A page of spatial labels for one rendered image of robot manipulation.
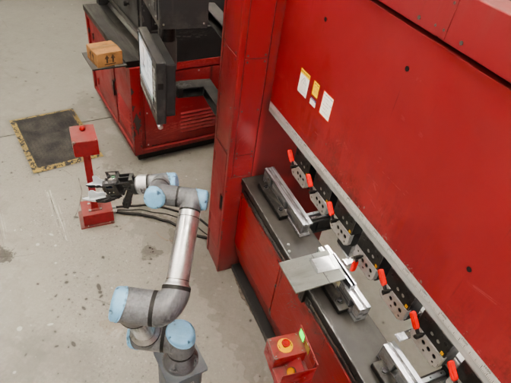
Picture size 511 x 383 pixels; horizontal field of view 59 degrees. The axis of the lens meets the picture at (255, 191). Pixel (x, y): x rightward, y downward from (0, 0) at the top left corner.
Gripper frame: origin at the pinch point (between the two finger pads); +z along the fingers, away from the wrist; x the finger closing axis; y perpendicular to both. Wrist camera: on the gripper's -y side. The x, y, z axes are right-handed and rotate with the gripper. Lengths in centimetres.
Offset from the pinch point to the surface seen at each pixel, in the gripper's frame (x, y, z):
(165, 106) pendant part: -75, -23, -17
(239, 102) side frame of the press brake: -76, -27, -56
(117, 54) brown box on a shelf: -182, -58, 40
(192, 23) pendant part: -89, 14, -38
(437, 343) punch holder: 54, -32, -124
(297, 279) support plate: 13, -58, -78
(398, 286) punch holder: 32, -32, -115
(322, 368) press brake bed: 40, -99, -87
